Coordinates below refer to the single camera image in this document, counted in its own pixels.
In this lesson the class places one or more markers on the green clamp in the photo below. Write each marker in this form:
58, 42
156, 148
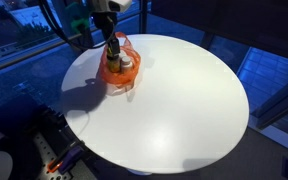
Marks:
78, 17

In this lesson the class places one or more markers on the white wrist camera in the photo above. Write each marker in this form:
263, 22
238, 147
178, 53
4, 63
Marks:
109, 5

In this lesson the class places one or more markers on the purple orange clamp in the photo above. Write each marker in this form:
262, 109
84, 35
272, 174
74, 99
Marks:
65, 160

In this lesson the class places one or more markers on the brown bottle with yellow cap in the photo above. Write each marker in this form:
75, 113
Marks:
114, 65

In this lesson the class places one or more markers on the orange plastic bag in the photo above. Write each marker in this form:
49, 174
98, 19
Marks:
120, 79

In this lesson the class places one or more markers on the white bottle in bag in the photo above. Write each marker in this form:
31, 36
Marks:
126, 64

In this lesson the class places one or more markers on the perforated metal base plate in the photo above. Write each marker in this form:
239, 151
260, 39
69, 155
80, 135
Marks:
47, 155

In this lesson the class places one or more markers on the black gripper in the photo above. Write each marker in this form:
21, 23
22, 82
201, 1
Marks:
106, 22

